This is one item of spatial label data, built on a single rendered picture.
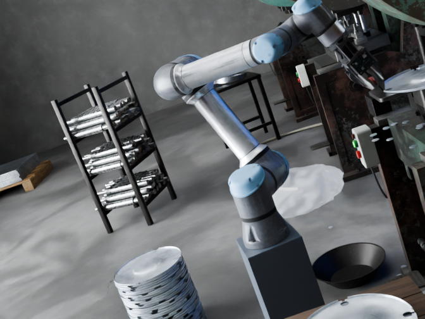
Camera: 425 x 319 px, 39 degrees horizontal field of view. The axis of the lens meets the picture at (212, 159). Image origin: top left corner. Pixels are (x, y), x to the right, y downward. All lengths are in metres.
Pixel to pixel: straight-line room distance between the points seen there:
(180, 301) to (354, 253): 0.75
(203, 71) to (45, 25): 7.00
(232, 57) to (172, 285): 1.02
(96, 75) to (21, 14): 1.28
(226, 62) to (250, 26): 6.67
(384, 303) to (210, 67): 0.79
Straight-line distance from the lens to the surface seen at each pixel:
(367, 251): 2.55
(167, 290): 2.35
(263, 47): 1.62
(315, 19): 1.71
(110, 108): 3.79
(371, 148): 2.08
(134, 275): 2.42
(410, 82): 1.84
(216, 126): 1.93
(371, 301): 1.59
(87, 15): 8.53
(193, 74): 1.76
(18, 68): 8.84
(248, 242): 1.87
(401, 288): 1.66
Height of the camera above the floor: 1.20
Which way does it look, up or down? 14 degrees down
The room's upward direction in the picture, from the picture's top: 20 degrees counter-clockwise
